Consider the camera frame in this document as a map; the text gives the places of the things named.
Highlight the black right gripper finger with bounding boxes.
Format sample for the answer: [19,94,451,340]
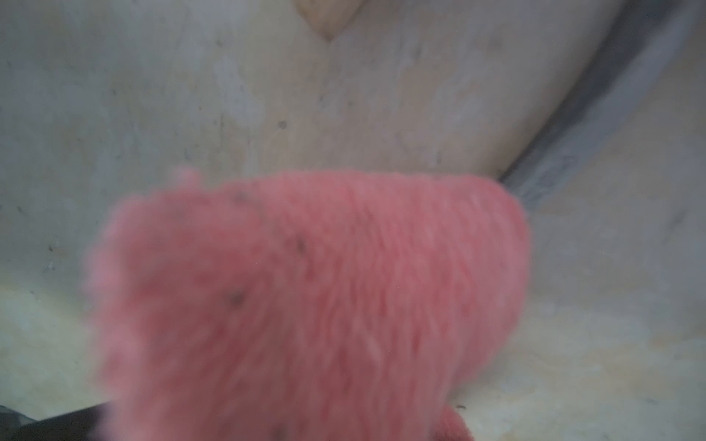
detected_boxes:
[1,404,103,441]

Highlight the pink fluffy rag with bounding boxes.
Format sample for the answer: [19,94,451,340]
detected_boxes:
[86,170,531,440]

